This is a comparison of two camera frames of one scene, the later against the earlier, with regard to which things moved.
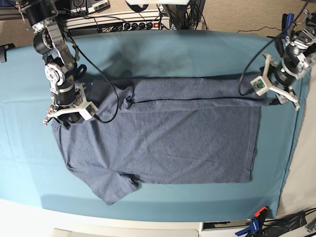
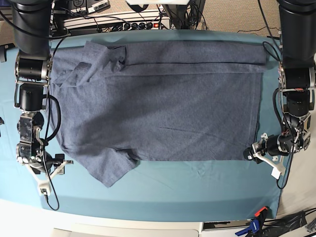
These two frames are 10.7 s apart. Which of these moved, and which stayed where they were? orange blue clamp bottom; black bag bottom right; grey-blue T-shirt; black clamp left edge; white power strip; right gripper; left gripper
Moved: left gripper; grey-blue T-shirt; right gripper
Stayed: white power strip; black bag bottom right; black clamp left edge; orange blue clamp bottom
